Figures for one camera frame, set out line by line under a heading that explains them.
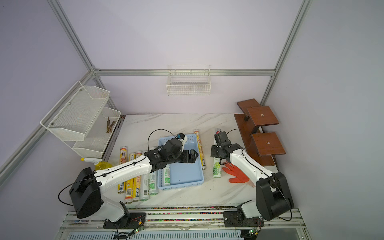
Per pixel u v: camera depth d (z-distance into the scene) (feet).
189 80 3.14
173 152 2.05
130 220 2.35
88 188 1.34
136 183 2.69
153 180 2.70
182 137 2.40
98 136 3.07
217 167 2.62
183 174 2.95
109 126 3.14
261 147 2.73
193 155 2.35
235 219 2.41
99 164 2.63
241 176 2.83
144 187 2.63
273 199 1.39
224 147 2.18
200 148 3.22
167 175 2.76
